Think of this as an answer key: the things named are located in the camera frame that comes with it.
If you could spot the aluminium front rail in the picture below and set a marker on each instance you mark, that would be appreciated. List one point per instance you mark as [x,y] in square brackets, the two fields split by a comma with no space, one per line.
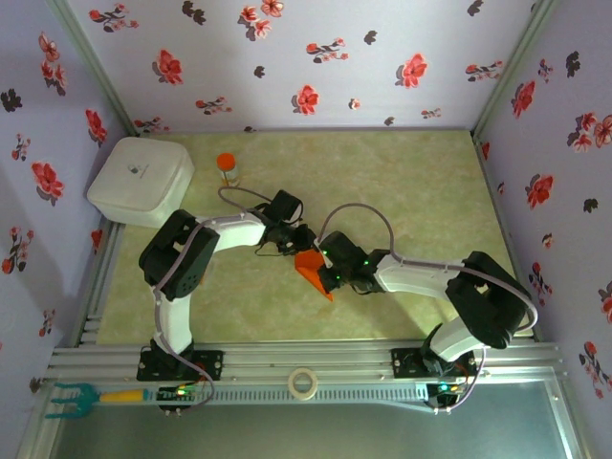
[306,356]

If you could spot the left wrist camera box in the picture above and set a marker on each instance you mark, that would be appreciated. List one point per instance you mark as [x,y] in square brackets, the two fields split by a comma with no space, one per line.
[299,223]

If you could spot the orange-capped pill bottle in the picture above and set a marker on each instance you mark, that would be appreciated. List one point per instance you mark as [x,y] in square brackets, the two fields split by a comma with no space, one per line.
[228,174]

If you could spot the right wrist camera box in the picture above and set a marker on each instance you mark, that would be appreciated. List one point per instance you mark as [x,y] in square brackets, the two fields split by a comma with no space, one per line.
[326,256]

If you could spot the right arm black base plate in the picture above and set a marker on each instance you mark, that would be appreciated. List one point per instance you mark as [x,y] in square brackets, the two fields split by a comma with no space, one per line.
[404,363]

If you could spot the beige tape roll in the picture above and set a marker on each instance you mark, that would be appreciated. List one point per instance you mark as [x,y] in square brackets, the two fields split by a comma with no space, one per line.
[290,384]

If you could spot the orange square paper sheet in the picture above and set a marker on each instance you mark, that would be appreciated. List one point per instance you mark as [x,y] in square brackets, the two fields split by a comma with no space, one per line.
[308,263]

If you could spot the white square lidded container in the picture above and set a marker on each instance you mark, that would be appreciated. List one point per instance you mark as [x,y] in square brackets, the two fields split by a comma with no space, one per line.
[138,177]

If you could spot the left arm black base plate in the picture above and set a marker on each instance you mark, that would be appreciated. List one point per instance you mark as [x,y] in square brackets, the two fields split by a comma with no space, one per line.
[212,365]

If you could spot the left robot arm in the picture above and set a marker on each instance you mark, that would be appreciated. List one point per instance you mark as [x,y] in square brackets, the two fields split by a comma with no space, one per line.
[177,258]

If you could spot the aluminium corner post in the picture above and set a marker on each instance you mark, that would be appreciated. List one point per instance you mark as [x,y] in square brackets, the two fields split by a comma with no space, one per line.
[515,62]
[90,62]

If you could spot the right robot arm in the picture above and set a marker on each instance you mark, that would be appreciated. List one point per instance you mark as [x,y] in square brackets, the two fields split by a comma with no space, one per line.
[487,301]

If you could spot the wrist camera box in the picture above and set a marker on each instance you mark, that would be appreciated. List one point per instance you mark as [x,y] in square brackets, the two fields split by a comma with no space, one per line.
[326,256]
[299,223]

